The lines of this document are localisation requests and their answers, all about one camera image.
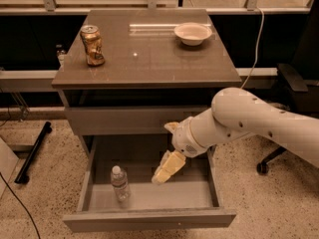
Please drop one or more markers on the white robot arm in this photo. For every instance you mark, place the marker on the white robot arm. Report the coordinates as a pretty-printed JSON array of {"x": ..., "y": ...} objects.
[{"x": 235, "y": 113}]

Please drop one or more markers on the bottle behind cabinet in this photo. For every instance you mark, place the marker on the bottle behind cabinet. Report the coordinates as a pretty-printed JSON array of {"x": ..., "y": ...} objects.
[{"x": 61, "y": 53}]

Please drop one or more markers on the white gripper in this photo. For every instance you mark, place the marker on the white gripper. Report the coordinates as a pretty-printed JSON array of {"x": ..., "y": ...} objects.
[{"x": 182, "y": 137}]

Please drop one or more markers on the black floor stand bar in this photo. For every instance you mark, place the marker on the black floor stand bar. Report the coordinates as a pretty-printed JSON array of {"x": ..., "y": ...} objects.
[{"x": 22, "y": 176}]

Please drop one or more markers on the open grey middle drawer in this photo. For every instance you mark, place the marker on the open grey middle drawer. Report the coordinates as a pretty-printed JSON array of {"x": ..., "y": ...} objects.
[{"x": 188, "y": 200}]

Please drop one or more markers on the white paper bowl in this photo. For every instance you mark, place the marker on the white paper bowl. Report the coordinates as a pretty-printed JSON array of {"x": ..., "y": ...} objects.
[{"x": 192, "y": 34}]

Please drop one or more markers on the black office chair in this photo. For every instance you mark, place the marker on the black office chair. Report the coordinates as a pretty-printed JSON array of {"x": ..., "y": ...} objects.
[{"x": 292, "y": 93}]

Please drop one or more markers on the crushed gold soda can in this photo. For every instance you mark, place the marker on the crushed gold soda can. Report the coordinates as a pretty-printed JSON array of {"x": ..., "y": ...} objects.
[{"x": 92, "y": 41}]

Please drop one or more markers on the metal window railing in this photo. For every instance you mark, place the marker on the metal window railing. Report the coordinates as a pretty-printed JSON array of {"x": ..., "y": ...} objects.
[{"x": 149, "y": 0}]

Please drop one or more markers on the grey top drawer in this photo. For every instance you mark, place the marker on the grey top drawer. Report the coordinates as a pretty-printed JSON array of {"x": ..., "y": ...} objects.
[{"x": 126, "y": 120}]

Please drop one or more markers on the grey drawer cabinet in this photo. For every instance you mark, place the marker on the grey drawer cabinet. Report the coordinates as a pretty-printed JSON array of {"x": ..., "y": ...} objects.
[{"x": 146, "y": 64}]

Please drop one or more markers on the clear plastic water bottle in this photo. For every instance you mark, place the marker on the clear plastic water bottle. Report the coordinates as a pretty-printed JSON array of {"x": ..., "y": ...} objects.
[{"x": 120, "y": 183}]

